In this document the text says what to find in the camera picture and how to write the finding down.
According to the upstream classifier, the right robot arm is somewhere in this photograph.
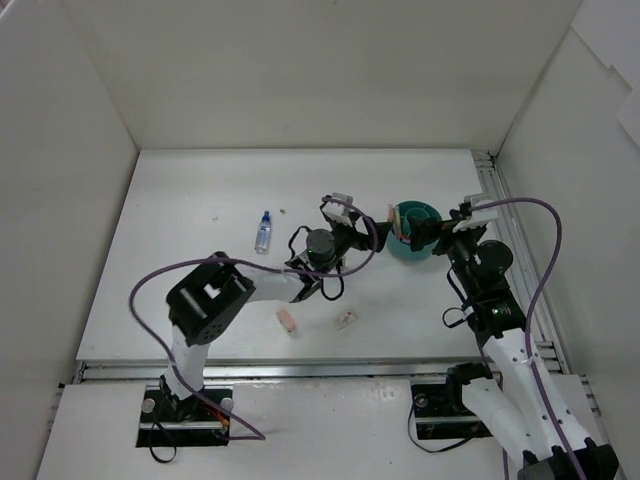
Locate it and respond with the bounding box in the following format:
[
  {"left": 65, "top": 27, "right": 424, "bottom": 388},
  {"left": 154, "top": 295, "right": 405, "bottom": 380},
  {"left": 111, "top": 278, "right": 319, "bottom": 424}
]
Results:
[{"left": 408, "top": 216, "right": 619, "bottom": 479}]

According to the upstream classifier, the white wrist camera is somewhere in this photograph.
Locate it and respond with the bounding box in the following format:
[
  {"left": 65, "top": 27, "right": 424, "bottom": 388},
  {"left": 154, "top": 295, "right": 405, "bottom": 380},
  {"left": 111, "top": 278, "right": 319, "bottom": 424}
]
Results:
[
  {"left": 320, "top": 192, "right": 353, "bottom": 225},
  {"left": 452, "top": 193, "right": 498, "bottom": 233}
]

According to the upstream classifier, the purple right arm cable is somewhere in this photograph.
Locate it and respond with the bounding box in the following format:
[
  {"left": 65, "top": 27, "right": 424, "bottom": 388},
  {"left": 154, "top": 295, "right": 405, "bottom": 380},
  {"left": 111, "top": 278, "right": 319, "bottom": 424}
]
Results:
[{"left": 469, "top": 197, "right": 586, "bottom": 480}]

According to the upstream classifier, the white patterned eraser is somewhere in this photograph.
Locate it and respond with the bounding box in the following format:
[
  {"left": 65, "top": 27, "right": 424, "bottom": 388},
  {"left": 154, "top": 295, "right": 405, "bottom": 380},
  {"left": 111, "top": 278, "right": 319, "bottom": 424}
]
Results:
[{"left": 333, "top": 309, "right": 358, "bottom": 331}]

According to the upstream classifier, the orange yellow highlighter pack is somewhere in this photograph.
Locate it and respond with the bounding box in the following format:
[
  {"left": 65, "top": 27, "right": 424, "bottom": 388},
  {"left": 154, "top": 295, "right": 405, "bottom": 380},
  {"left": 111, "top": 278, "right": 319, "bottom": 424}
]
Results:
[{"left": 388, "top": 204, "right": 404, "bottom": 239}]

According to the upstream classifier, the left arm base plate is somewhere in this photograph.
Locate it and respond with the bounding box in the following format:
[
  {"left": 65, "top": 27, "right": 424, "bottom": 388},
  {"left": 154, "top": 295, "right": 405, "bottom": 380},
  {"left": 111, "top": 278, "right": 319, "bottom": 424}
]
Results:
[{"left": 136, "top": 388, "right": 229, "bottom": 449}]

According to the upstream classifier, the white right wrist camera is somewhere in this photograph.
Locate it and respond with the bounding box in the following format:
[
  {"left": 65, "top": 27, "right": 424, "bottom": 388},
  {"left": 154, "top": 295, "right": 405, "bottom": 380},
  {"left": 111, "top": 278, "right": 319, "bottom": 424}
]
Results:
[{"left": 452, "top": 193, "right": 498, "bottom": 233}]

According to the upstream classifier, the small clear blue bottle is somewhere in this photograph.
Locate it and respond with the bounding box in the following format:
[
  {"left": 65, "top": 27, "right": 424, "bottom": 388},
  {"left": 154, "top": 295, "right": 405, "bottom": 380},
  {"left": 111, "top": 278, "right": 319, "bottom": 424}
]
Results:
[{"left": 254, "top": 211, "right": 272, "bottom": 254}]

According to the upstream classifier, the aluminium frame rail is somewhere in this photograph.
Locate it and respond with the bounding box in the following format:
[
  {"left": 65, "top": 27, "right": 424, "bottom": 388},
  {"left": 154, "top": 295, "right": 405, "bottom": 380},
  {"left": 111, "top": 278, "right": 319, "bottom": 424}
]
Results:
[{"left": 471, "top": 150, "right": 569, "bottom": 374}]

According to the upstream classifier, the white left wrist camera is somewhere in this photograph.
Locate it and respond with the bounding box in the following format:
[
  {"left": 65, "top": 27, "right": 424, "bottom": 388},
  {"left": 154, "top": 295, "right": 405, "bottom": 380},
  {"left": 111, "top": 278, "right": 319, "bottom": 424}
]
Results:
[{"left": 320, "top": 192, "right": 353, "bottom": 225}]

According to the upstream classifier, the pink eraser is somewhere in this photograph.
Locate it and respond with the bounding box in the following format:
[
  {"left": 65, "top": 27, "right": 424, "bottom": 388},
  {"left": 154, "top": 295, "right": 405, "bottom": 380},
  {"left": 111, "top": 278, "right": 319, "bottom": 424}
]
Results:
[{"left": 276, "top": 308, "right": 297, "bottom": 335}]

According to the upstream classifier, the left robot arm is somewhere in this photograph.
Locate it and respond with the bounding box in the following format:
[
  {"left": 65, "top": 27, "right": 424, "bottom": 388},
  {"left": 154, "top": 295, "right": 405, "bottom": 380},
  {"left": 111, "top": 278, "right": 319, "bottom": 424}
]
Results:
[{"left": 160, "top": 212, "right": 391, "bottom": 420}]

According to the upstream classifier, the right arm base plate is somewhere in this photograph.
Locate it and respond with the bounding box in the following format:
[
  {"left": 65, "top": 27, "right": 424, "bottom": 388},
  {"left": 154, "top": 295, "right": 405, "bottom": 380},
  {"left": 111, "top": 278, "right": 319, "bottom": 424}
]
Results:
[{"left": 408, "top": 379, "right": 492, "bottom": 442}]

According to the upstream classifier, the teal round desk organizer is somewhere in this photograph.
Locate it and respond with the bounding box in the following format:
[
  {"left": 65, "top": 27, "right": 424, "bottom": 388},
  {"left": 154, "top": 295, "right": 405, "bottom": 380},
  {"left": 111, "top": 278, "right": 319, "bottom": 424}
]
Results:
[{"left": 385, "top": 200, "right": 444, "bottom": 264}]

